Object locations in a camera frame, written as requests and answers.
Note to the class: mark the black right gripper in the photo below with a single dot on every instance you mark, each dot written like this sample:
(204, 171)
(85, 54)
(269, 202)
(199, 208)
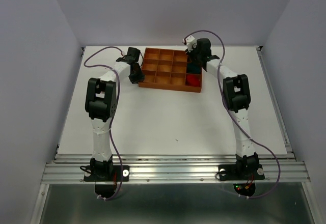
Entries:
(189, 54)

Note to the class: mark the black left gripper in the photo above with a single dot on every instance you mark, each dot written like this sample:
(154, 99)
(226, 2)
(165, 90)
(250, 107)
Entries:
(139, 77)

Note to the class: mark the dark green sock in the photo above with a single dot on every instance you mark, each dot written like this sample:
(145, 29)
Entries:
(193, 68)

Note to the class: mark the red sock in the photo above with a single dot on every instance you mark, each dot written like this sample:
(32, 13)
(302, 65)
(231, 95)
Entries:
(193, 80)

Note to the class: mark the orange compartment tray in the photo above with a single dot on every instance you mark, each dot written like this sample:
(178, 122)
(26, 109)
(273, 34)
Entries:
(166, 69)

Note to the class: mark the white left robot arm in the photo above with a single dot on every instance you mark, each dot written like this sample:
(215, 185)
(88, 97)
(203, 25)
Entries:
(102, 97)

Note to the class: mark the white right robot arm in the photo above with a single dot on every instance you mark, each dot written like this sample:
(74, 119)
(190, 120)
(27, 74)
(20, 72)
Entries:
(236, 99)

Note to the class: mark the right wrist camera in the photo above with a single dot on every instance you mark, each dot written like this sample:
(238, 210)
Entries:
(190, 42)

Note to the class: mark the aluminium mounting rail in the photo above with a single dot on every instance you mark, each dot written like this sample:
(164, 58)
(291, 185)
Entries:
(157, 169)

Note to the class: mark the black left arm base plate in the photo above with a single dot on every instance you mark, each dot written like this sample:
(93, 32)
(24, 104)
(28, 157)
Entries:
(101, 176)

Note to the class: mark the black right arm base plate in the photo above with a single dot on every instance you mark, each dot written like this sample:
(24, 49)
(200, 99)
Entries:
(229, 172)

